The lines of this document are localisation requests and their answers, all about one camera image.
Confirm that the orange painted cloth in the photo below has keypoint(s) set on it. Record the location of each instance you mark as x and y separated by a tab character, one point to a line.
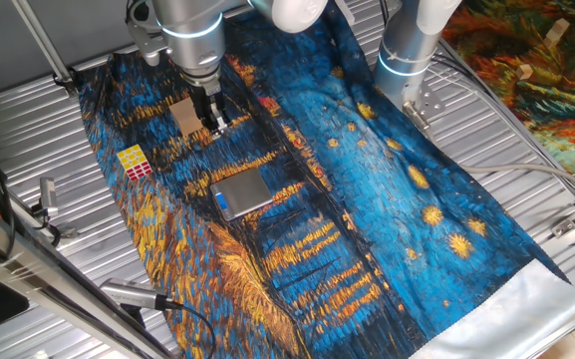
541	100

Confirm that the grey metal pole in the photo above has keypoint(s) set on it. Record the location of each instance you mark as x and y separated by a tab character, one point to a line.
43	47

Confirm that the large wooden cube block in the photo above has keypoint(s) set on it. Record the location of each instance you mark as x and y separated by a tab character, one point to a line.
186	117

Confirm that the Rubik's cube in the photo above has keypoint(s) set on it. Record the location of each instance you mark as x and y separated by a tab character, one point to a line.
134	162

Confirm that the small wooden block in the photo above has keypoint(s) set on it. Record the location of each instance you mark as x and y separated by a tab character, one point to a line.
557	32
524	72

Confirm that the aluminium frame beam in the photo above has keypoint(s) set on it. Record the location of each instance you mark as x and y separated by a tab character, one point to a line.
43	279

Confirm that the silver digital scale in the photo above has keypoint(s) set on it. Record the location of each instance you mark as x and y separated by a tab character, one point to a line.
244	192

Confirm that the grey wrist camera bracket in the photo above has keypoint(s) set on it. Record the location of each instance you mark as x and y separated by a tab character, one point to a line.
145	45

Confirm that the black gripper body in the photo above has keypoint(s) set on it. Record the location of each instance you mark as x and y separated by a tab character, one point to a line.
203	100

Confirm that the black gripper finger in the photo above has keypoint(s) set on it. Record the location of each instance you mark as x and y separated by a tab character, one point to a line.
206	122
221	122

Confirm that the blue starry night painted cloth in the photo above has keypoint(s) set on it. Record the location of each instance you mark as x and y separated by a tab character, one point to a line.
367	199

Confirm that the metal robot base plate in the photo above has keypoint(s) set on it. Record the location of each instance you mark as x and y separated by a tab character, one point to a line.
426	102

